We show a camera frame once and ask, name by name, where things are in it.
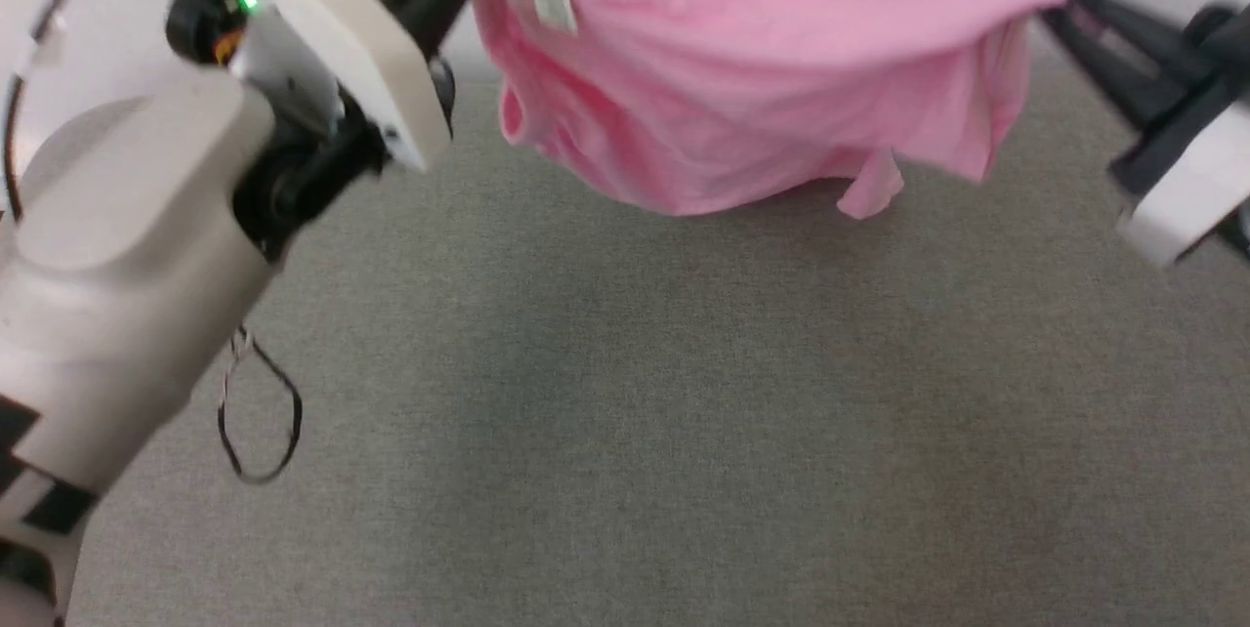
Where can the grey fabric sofa seat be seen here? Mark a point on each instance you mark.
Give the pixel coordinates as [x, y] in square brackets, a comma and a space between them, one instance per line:
[625, 412]

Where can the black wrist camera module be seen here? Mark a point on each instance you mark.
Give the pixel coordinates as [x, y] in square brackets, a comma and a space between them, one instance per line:
[210, 21]

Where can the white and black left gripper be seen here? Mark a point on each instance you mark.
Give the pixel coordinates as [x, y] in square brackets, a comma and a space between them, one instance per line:
[342, 70]

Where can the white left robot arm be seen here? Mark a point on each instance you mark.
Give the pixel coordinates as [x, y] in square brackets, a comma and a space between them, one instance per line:
[117, 246]

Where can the pink t-shirt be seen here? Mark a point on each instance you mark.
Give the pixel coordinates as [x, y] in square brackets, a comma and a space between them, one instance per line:
[742, 90]

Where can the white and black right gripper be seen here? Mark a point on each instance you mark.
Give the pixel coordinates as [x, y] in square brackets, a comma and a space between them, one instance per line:
[1187, 158]

